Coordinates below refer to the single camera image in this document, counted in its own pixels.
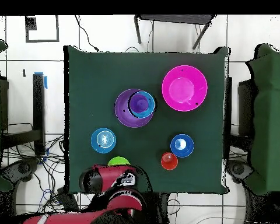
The dark green tablecloth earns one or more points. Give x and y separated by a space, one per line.
95 70

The black power adapter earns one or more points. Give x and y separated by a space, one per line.
67 200

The large purple bowl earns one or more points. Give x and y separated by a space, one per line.
122 109

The black metal frame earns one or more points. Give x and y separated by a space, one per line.
38 116
246 107

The translucent blue straight-sided bowl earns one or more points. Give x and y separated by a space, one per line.
94 140

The orange cup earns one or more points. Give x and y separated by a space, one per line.
169 163

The cyan ribbed bowl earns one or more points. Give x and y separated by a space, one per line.
144 113

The green ribbed bowl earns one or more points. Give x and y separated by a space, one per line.
118 161

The dark blue ribbed bowl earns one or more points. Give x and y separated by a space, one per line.
187 149

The grey chair base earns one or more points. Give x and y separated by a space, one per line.
23 168
239 169

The purple cup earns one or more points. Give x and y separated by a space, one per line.
139 102

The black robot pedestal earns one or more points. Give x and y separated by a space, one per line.
156 207

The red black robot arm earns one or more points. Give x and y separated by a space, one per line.
107 177

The large pink bowl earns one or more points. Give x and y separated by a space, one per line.
184 88

